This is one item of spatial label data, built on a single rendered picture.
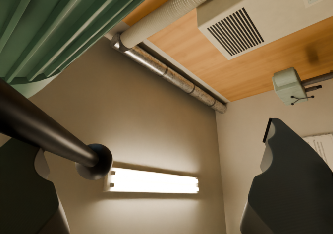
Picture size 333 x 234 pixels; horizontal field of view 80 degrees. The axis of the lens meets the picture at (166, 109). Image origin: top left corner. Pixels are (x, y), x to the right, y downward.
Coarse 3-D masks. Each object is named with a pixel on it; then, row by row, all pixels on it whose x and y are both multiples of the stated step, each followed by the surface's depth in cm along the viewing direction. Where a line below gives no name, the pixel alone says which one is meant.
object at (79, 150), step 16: (0, 80) 6; (0, 96) 5; (16, 96) 6; (0, 112) 6; (16, 112) 6; (32, 112) 7; (0, 128) 6; (16, 128) 7; (32, 128) 7; (48, 128) 8; (64, 128) 10; (32, 144) 8; (48, 144) 9; (64, 144) 10; (80, 144) 13; (96, 144) 19; (80, 160) 14; (96, 160) 17; (112, 160) 20; (96, 176) 18
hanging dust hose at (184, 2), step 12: (168, 0) 151; (180, 0) 143; (192, 0) 141; (204, 0) 141; (156, 12) 157; (168, 12) 151; (180, 12) 150; (144, 24) 166; (156, 24) 161; (168, 24) 163; (120, 36) 183; (132, 36) 175; (144, 36) 174
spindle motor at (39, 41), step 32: (0, 0) 9; (32, 0) 10; (64, 0) 10; (96, 0) 11; (128, 0) 11; (0, 32) 11; (32, 32) 12; (64, 32) 13; (96, 32) 14; (0, 64) 14; (32, 64) 16; (64, 64) 19
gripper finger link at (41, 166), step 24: (24, 144) 9; (0, 168) 8; (24, 168) 8; (48, 168) 10; (0, 192) 7; (24, 192) 7; (48, 192) 7; (0, 216) 6; (24, 216) 6; (48, 216) 6
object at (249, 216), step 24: (288, 144) 9; (264, 168) 9; (288, 168) 8; (312, 168) 8; (264, 192) 7; (288, 192) 7; (312, 192) 7; (264, 216) 6; (288, 216) 6; (312, 216) 6
